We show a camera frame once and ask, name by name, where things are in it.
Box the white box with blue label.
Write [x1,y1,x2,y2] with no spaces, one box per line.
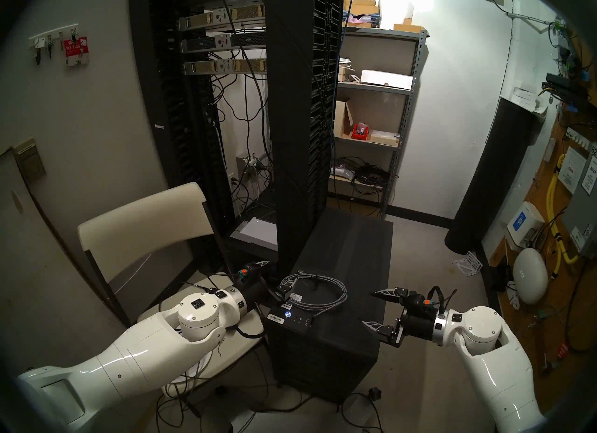
[507,201,546,249]

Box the white notice paper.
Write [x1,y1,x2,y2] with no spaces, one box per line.
[558,146,588,196]

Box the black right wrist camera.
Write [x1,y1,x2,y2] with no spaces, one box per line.
[413,286,457,318]

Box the black modem box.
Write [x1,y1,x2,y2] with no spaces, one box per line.
[541,73,587,104]

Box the black server rack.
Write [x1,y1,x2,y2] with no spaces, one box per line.
[128,0,347,281]

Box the black Dell rack server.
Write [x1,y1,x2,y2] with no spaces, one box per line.
[180,32,268,54]

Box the beige rack server unit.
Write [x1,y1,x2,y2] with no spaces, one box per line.
[183,58,268,76]
[176,4,267,32]

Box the black power adapter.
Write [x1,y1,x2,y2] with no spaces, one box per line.
[489,263,513,294]

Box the coil of black cable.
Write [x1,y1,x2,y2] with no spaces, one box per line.
[350,164,391,196]

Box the grey metal shelving unit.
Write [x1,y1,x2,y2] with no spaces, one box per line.
[328,27,430,219]

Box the flat tan box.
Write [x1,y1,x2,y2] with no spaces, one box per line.
[368,130,402,148]

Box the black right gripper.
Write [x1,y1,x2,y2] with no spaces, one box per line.
[361,288,441,349]

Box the grey braided USB cable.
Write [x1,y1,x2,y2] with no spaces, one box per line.
[281,273,348,320]

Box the white flat box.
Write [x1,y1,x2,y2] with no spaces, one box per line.
[360,69,415,91]

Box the black left wrist cable hose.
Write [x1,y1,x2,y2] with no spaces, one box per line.
[225,322,269,340]

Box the black plug with cord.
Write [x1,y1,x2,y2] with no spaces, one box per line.
[340,387,383,433]

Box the grey metal electrical box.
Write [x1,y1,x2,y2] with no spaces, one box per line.
[562,142,597,258]

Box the yellow conduit cable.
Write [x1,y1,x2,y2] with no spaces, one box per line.
[546,153,580,280]

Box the white key rack with keys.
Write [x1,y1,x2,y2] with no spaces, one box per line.
[28,23,80,67]

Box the open cardboard box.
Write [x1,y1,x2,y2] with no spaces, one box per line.
[333,100,356,139]

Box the black workstation tower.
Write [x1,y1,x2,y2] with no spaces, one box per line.
[265,206,395,405]

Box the white oval router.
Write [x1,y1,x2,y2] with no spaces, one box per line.
[513,247,549,305]

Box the wall power outlet box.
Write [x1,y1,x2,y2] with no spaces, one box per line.
[236,154,272,182]

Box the red and white tag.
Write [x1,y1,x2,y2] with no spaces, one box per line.
[62,37,90,67]

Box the large brown cardboard box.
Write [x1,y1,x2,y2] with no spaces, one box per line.
[344,0,381,28]

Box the white wire rack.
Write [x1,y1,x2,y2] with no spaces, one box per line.
[454,251,484,277]

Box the stack of small white cartons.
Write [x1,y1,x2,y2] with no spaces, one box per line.
[511,86,550,113]

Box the cream folding chair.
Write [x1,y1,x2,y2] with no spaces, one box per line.
[77,181,266,419]

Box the white flat network device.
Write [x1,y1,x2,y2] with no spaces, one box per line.
[230,217,279,252]

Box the beige wall plate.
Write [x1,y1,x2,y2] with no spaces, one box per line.
[13,138,47,186]

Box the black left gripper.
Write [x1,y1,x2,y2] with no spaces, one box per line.
[240,260,293,309]

